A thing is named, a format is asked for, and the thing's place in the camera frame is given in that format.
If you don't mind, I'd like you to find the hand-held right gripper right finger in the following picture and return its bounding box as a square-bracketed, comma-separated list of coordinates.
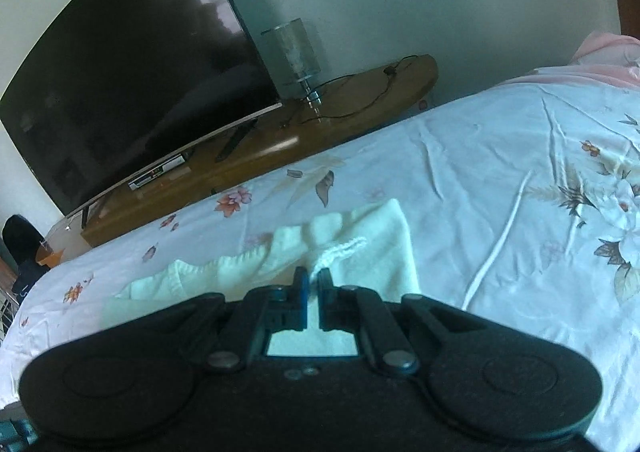
[316, 268, 452, 379]

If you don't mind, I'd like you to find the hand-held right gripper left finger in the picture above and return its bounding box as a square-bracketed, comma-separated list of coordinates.
[180, 266, 311, 374]

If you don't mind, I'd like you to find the wooden headboard shelf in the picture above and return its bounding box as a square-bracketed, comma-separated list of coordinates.
[80, 54, 439, 248]

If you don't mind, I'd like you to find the white floral bed sheet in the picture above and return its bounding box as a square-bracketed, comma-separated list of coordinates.
[0, 77, 640, 443]

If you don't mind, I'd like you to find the clear plastic bottle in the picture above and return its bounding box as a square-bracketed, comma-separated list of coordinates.
[260, 18, 326, 113]

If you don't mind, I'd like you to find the black chair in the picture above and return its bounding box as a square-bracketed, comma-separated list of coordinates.
[1, 214, 46, 305]

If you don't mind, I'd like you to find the black flat-screen television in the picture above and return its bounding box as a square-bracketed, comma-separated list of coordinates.
[0, 0, 283, 219]

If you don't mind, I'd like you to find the pink pillow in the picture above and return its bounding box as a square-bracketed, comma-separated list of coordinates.
[500, 31, 640, 89]

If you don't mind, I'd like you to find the black lamp cable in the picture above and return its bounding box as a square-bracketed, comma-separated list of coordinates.
[280, 56, 418, 128]

